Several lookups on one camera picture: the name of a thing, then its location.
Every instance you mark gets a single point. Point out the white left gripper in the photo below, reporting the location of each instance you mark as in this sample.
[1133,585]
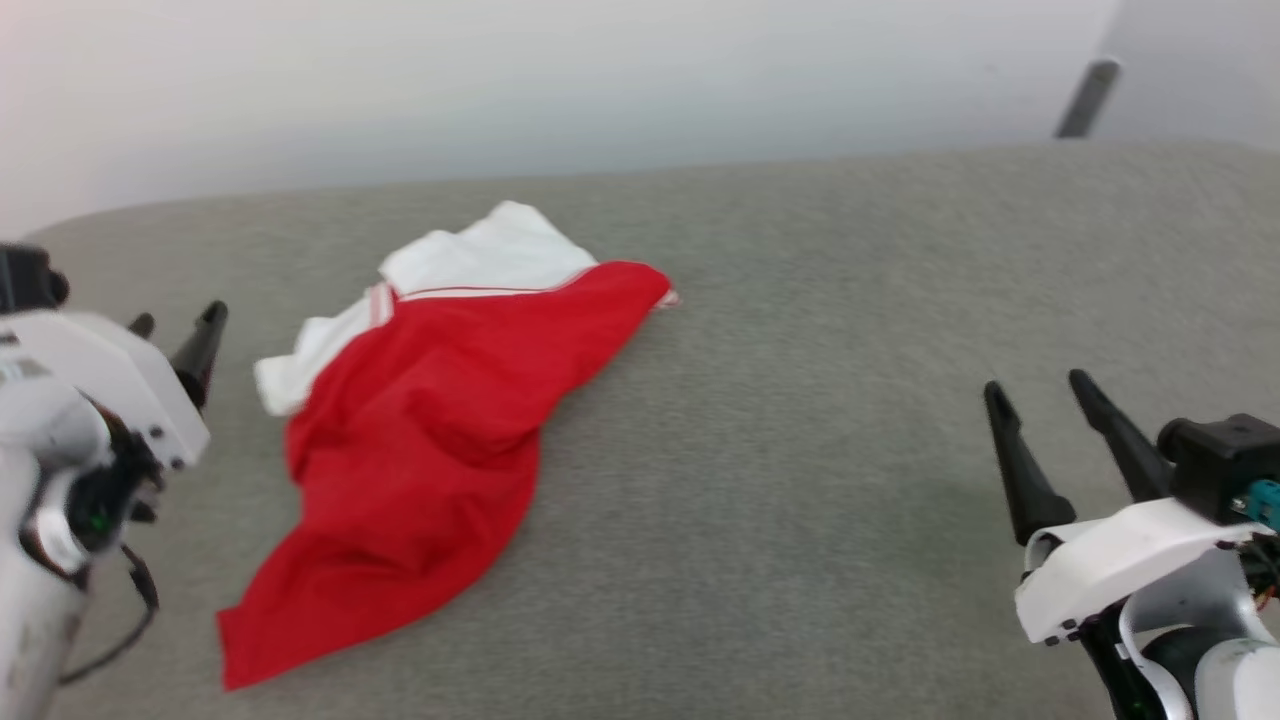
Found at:
[110,375]

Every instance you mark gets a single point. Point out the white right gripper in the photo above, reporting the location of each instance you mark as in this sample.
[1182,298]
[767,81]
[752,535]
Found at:
[1120,560]

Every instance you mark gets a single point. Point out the red and white jersey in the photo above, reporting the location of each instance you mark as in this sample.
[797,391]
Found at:
[420,430]

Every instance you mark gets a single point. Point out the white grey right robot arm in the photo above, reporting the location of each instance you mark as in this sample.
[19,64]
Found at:
[1240,680]

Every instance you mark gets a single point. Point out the dark grey pole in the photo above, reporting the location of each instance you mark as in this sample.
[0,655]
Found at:
[1088,97]

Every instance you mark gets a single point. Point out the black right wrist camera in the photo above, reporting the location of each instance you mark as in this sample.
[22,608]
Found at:
[1220,455]

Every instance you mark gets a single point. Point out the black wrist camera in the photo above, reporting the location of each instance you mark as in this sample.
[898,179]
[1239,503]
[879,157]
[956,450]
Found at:
[25,280]
[1220,455]

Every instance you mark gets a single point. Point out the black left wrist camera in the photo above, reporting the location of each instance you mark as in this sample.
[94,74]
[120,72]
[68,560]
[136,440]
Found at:
[25,280]

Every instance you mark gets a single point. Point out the teal right camera connector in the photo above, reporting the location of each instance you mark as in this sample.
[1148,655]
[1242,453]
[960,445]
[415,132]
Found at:
[1268,500]

